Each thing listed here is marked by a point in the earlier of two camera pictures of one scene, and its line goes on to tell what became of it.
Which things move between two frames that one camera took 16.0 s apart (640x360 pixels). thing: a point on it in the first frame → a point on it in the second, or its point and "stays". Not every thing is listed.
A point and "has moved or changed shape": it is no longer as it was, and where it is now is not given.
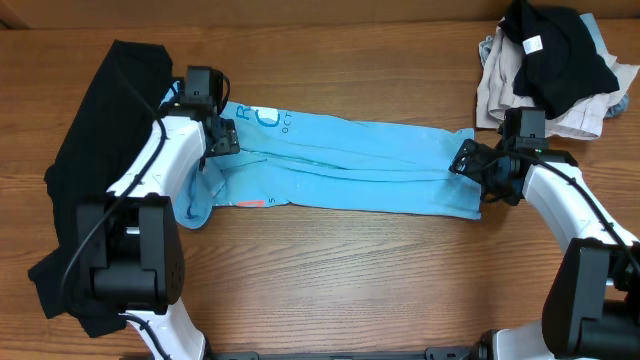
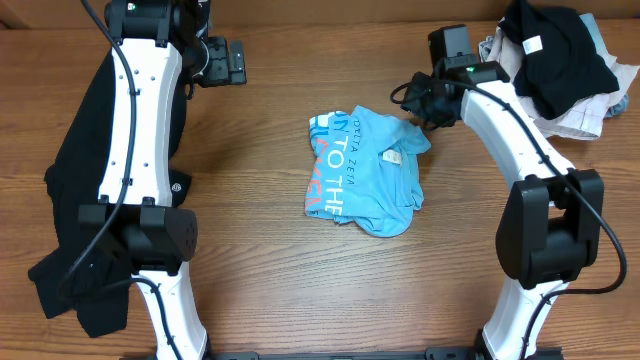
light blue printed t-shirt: [288, 158] has moved or changed shape
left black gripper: [220, 133] → [220, 62]
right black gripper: [481, 157] → [415, 105]
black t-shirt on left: [108, 125] stays
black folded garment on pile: [561, 65] stays
